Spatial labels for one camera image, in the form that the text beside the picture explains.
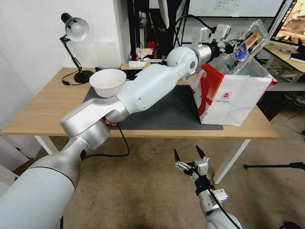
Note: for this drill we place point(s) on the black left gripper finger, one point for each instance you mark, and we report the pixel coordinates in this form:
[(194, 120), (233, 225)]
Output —
[(230, 42), (228, 50)]

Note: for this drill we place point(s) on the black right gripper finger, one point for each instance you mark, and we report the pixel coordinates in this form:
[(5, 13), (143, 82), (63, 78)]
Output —
[(200, 153), (181, 164)]

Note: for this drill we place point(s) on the clear plastic takeout container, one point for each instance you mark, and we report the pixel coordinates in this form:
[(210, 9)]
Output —
[(250, 45)]

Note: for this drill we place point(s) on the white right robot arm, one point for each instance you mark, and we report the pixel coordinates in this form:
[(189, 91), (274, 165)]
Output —
[(215, 212)]

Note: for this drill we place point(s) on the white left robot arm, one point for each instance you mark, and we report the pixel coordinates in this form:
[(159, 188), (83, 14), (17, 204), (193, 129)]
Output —
[(152, 86)]

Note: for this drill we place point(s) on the white red paper takeout bag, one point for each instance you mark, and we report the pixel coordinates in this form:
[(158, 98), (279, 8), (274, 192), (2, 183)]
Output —
[(228, 97)]

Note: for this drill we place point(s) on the whiteboard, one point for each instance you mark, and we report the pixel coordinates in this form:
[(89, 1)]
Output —
[(228, 7)]

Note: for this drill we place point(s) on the black table mat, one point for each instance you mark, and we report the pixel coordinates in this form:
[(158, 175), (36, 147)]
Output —
[(166, 112)]

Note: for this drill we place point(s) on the light wooden desk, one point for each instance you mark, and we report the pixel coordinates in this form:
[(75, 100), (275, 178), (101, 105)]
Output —
[(283, 56)]

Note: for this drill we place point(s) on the computer monitor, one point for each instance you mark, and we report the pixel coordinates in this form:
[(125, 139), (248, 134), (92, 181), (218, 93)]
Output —
[(292, 23)]

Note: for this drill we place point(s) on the cardboard box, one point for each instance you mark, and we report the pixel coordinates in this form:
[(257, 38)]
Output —
[(144, 53)]

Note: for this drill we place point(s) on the black tripod leg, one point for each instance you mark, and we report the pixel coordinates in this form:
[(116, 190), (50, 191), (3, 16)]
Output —
[(274, 165)]

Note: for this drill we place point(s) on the white crumpled tissue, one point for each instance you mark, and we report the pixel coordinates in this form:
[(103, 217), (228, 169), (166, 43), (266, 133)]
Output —
[(136, 64)]

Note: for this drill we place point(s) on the black metal rack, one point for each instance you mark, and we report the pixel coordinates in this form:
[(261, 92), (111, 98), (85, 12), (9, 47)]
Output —
[(138, 28)]

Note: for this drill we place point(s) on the small wooden side table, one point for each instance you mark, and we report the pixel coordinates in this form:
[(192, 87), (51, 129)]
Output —
[(135, 66)]

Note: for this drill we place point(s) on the pair of sneakers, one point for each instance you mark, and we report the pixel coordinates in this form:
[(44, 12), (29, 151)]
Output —
[(296, 99)]

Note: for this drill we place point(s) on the white paper bowl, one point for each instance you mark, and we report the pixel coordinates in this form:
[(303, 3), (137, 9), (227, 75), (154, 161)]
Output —
[(107, 82)]

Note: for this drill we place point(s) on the black white desk lamp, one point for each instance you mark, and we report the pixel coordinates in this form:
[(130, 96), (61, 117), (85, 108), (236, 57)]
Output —
[(76, 31)]

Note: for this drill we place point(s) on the wooden table with white legs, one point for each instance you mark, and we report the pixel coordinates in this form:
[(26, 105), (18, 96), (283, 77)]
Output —
[(47, 107)]

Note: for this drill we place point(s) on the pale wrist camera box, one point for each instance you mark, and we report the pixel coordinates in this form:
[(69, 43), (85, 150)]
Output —
[(202, 167), (223, 31)]

